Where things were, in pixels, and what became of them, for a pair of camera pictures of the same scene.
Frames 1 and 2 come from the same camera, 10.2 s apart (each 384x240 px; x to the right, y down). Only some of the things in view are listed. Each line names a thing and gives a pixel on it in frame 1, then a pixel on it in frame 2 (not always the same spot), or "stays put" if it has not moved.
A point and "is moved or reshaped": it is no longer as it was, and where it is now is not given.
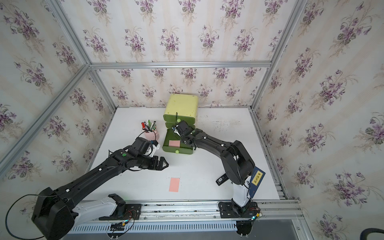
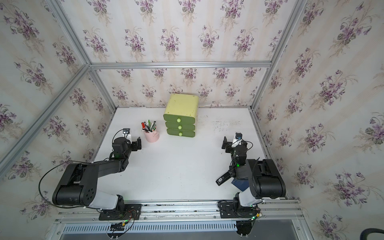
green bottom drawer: (184, 149) is moved or reshaped
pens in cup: (149, 126) stays put
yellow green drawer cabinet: (180, 107) stays put
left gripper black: (154, 165) -> (134, 147)
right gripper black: (189, 127) -> (228, 145)
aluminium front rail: (198, 211) stays put
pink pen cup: (153, 135) stays put
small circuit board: (117, 226) stays put
